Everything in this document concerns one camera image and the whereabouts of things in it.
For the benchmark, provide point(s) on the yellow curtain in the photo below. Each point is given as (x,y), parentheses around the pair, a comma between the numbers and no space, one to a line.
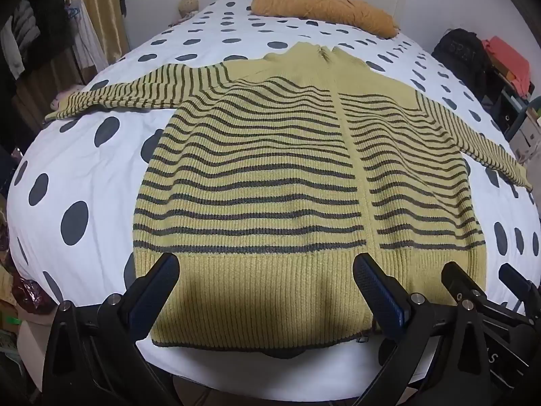
(101,8)

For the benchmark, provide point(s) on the white hanging garment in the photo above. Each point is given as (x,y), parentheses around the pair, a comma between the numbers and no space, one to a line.
(86,42)

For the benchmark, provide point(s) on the yellow striped knit sweater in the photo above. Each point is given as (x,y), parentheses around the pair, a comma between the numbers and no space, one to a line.
(270,186)

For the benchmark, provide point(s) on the beige round plush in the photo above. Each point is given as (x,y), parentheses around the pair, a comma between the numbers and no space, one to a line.
(188,6)

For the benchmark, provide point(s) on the dark red plastic bag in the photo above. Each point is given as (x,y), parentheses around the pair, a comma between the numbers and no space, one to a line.
(31,292)

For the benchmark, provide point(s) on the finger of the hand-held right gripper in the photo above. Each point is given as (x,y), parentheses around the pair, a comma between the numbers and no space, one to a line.
(517,281)
(458,279)

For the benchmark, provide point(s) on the mustard knitted pillow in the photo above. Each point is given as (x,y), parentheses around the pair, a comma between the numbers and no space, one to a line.
(321,6)

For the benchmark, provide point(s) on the orange cloth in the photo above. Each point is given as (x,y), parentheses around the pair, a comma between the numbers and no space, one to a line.
(509,61)

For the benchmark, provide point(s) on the black backpack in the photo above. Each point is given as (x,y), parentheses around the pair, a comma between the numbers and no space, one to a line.
(460,55)

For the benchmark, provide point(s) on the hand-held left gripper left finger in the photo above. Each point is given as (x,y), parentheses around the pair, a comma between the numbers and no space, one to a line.
(154,292)

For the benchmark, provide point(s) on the white polka dot bed cover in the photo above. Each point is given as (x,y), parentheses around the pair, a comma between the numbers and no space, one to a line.
(84,165)

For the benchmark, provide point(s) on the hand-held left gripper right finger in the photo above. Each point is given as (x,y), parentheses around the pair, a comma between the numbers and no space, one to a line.
(380,296)

